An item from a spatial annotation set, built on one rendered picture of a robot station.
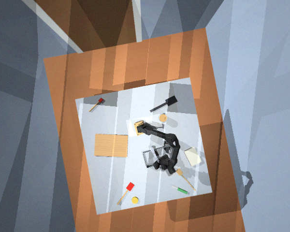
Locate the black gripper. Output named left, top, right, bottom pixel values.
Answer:
left=153, top=154, right=169, bottom=170

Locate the light wooden board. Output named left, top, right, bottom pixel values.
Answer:
left=94, top=134, right=128, bottom=157

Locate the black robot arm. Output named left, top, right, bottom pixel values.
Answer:
left=137, top=124, right=180, bottom=174

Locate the yellow flat disc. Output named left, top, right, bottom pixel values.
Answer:
left=132, top=197, right=138, bottom=203

